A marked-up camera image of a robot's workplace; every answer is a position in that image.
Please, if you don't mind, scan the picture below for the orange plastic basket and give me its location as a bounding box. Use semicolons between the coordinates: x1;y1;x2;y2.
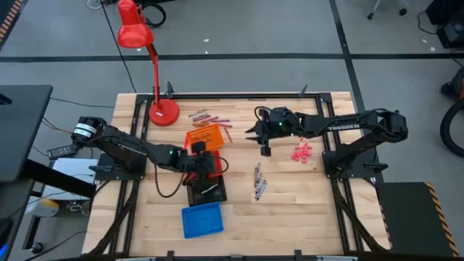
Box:
184;123;225;152

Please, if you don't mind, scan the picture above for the black power adapter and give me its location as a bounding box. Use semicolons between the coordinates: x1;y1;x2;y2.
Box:
46;144;80;161

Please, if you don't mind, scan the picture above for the black diagonal beam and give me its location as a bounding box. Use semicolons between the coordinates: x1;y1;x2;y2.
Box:
21;159;97;199

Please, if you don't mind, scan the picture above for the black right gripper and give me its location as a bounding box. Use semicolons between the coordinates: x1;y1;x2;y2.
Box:
245;107;297;157

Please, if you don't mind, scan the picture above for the coiled black cable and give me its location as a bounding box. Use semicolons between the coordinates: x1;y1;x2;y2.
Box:
141;1;168;29

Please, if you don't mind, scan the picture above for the black vacuum hose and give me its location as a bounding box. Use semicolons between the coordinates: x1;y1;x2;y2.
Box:
439;99;464;159

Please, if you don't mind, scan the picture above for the red plastic basket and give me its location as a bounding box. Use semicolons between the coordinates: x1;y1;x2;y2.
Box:
184;149;224;182

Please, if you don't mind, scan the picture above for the black hazard-striped platform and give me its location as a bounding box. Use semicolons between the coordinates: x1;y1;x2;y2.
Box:
375;181;460;259

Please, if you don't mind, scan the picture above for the black plastic basket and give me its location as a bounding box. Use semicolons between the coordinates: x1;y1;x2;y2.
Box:
186;175;228;207

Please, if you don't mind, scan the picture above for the orange black vacuum cleaner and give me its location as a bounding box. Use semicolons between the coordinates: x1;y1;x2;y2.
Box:
440;67;464;101

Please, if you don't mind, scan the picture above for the black aluminium table frame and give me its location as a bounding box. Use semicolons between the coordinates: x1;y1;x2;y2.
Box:
85;92;391;261

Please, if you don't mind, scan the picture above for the black case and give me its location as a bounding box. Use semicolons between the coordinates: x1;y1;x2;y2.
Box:
424;0;464;26

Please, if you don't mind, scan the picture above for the yellow white container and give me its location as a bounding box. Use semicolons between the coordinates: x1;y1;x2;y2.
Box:
26;198;61;218

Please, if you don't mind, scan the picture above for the office chair base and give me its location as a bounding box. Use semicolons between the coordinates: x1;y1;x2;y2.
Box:
366;0;410;21

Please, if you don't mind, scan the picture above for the blue plastic basket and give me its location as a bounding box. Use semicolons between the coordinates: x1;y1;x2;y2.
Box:
181;201;225;239

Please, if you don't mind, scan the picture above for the black box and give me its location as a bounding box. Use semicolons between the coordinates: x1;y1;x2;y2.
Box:
436;20;464;50

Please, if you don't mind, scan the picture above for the black lamp cable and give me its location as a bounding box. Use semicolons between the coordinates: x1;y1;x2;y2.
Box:
99;0;138;94

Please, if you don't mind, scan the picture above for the white box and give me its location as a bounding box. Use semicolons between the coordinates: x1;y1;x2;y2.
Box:
51;157;100;202

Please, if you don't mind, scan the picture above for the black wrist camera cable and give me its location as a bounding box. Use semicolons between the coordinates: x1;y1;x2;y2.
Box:
253;105;272;123
154;162;188;199

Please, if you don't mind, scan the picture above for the black floor cable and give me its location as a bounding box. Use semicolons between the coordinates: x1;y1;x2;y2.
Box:
49;96;116;109

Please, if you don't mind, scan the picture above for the black side desk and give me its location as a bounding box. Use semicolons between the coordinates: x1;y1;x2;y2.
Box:
0;85;54;183

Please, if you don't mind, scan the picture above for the red desk lamp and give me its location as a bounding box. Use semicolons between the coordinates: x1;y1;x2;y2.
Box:
116;0;181;128

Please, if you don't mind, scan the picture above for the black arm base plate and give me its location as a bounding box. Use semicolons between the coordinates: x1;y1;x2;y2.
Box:
321;149;389;180
88;152;146;182

